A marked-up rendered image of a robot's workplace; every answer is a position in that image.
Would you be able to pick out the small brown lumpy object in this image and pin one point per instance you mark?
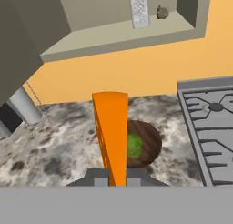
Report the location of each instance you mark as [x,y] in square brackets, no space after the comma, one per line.
[162,12]

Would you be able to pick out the orange cheese wedge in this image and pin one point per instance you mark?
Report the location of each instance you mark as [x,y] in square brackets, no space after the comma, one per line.
[112,136]

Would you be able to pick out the beige open wall cabinet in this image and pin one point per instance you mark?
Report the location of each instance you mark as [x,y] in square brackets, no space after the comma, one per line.
[127,24]

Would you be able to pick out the silver cylindrical appliance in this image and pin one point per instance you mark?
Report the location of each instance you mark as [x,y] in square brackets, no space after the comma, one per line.
[21,107]

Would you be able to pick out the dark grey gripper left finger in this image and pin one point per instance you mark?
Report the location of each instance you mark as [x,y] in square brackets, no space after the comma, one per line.
[96,178]

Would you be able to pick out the brown wooden salad bowl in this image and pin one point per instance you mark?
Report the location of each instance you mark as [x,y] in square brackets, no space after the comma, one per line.
[146,142]

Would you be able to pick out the green lettuce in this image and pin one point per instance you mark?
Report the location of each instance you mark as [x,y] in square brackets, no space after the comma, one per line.
[133,146]

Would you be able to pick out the grey hob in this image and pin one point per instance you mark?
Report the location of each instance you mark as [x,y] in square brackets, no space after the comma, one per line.
[207,127]

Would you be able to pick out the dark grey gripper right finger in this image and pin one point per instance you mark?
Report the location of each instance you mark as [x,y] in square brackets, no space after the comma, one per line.
[138,177]

